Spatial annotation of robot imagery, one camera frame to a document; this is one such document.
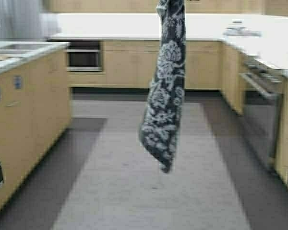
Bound black white patterned cloth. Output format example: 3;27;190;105
139;0;187;174

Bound back wooden cabinet run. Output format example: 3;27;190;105
69;40;221;90

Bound built-in black oven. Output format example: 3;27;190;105
66;40;102;72

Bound wooden island cabinet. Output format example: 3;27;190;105
0;42;71;211

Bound stainless oven with handle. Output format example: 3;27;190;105
239;57;285;171

